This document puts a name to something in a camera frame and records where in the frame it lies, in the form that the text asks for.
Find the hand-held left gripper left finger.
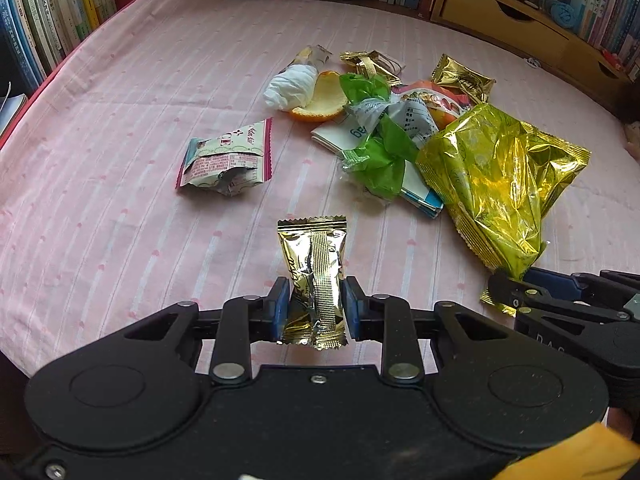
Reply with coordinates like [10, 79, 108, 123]
[122, 277, 292, 386]

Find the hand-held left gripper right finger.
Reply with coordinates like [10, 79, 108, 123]
[342, 277, 511, 386]

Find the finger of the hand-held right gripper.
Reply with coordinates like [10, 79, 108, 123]
[525, 267, 640, 311]
[487, 270, 640, 376]

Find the gold candy wrapper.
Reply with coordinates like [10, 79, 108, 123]
[277, 216, 349, 350]

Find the large yellow gold snack bag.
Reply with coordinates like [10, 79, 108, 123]
[416, 103, 592, 317]

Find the white bag with blue print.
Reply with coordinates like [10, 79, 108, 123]
[311, 100, 445, 219]

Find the white tissue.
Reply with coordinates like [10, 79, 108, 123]
[263, 63, 319, 111]

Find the green plastic bag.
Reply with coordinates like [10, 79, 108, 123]
[340, 74, 422, 202]

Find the pink white snack packet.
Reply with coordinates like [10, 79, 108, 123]
[176, 118, 274, 197]

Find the beige plush toy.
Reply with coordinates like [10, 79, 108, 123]
[622, 120, 640, 162]

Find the pink striped bed sheet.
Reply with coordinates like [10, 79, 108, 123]
[0, 0, 640, 426]

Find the large orange peel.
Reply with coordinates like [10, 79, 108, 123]
[291, 71, 349, 123]

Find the orange red snack packet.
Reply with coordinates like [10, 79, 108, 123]
[395, 80, 473, 131]

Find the gold wrapped candy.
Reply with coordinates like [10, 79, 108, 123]
[432, 54, 496, 104]

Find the crumpled gold wrapper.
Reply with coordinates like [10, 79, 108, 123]
[340, 51, 401, 87]

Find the blue round ornament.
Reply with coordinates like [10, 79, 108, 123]
[549, 0, 577, 27]

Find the wooden drawer cabinet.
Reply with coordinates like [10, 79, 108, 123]
[431, 0, 640, 113]

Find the stack of papers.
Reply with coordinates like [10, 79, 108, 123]
[0, 81, 29, 137]

